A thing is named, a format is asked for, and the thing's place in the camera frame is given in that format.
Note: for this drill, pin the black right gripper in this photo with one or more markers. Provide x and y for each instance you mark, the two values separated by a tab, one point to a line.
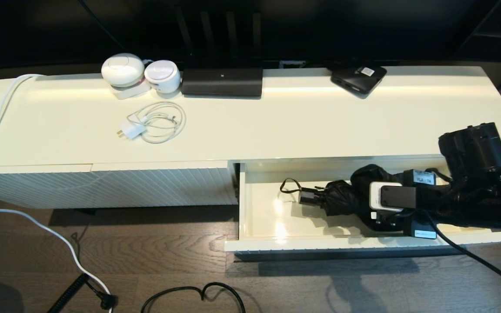
463	204

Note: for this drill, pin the black folding umbrella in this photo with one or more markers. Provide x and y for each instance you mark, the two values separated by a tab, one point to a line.
342	198

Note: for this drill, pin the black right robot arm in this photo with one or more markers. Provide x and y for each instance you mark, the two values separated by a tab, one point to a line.
476	150

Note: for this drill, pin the white ribbed TV cabinet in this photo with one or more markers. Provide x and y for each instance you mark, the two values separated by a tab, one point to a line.
276	126

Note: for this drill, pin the black set-top box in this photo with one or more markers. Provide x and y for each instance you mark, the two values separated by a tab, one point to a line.
357	79

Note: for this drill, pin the white plug adapter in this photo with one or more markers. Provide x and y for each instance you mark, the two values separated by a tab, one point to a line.
133	129

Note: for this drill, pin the large white dome device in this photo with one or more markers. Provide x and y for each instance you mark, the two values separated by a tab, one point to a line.
123	70

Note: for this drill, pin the small white round device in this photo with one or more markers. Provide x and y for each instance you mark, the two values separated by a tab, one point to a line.
163	75

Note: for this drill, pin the black power plug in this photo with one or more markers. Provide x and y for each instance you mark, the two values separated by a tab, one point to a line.
108	300

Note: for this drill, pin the black router with antennas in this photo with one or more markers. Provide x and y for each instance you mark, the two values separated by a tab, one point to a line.
222	81

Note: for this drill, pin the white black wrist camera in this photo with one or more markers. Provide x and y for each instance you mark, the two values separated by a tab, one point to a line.
389	196

